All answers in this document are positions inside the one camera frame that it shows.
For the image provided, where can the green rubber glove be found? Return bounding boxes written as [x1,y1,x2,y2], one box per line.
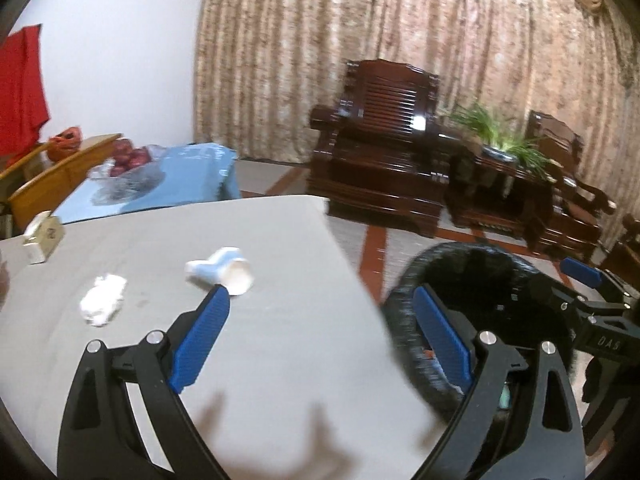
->
[498,382,511,411]

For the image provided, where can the dark wooden armchair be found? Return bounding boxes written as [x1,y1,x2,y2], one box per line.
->
[307,58,449,237]
[524,110,616,263]

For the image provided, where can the dark wooden side table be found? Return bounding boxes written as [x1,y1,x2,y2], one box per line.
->
[445,151,551,238]

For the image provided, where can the green potted plant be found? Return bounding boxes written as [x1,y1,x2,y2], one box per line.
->
[448,102,549,179]

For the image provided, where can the crumpled white tissue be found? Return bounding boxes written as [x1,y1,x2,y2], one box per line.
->
[79,273,127,327]

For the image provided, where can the tissue box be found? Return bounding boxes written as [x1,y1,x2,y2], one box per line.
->
[22,210,65,264]

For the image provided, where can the glass fruit bowl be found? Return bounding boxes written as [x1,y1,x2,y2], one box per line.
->
[87,144,166,205]

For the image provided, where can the wooden bench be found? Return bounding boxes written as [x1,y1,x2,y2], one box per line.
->
[1,133,122,240]

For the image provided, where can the red apples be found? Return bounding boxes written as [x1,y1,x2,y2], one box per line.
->
[110,138,152,177]

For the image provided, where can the red cloth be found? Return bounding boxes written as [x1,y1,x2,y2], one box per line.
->
[0,24,50,157]

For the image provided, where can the beige curtain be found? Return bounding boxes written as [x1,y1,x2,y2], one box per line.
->
[194,0,639,214]

